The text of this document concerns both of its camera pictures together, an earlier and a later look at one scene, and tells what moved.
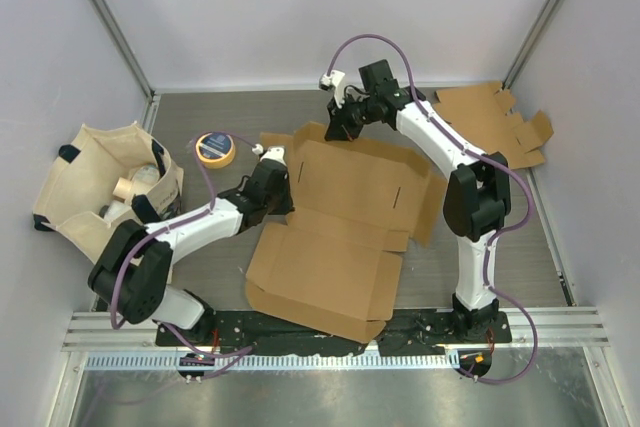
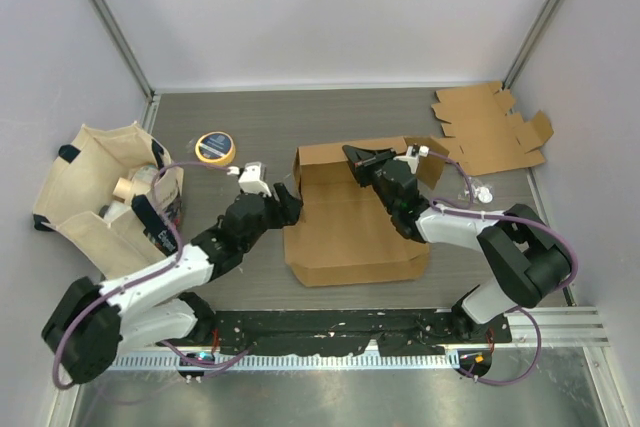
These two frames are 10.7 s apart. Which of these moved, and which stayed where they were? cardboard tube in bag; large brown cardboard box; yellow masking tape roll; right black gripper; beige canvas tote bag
Moved: right black gripper; large brown cardboard box
Stayed: yellow masking tape roll; cardboard tube in bag; beige canvas tote bag
